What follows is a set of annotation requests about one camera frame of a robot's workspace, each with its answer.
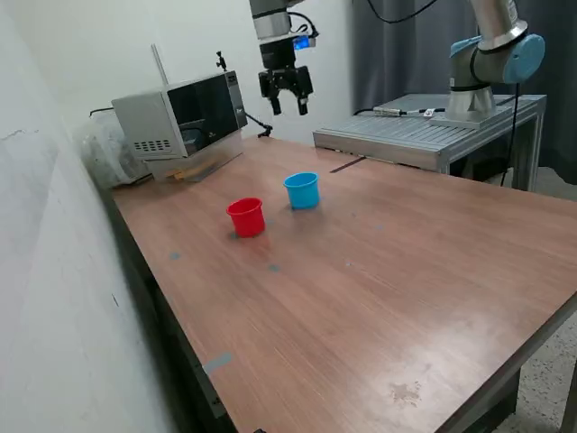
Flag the blue round bin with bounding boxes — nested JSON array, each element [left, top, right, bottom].
[[282, 170, 322, 211]]

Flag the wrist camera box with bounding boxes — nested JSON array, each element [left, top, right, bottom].
[[291, 32, 320, 51]]

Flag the red round bin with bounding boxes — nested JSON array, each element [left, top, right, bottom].
[[225, 197, 267, 239]]

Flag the silver microwave oven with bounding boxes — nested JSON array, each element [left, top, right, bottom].
[[111, 69, 250, 160]]

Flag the clear plastic bag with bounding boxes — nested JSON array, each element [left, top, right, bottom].
[[74, 110, 152, 190]]

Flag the dark brown tape strip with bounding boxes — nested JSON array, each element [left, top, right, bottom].
[[329, 156, 367, 174]]

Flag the dark grey curtain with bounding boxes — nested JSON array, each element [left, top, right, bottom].
[[350, 0, 577, 186]]

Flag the black two-finger gripper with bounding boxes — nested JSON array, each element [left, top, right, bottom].
[[258, 38, 315, 117]]

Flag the wooden shim pieces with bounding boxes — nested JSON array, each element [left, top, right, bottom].
[[164, 155, 222, 182]]

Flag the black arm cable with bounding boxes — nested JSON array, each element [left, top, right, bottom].
[[288, 0, 520, 187]]

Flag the aluminium robot mounting plate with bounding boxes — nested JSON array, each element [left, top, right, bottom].
[[428, 106, 514, 129]]

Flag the white wall strip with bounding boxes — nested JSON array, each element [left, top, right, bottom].
[[151, 43, 170, 87]]

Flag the long grey tape strip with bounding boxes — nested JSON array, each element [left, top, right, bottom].
[[201, 352, 234, 375]]

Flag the grey metal table bracket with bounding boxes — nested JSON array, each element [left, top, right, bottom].
[[193, 364, 227, 419]]

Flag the slotted aluminium robot stand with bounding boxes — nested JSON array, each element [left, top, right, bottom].
[[313, 93, 549, 193]]

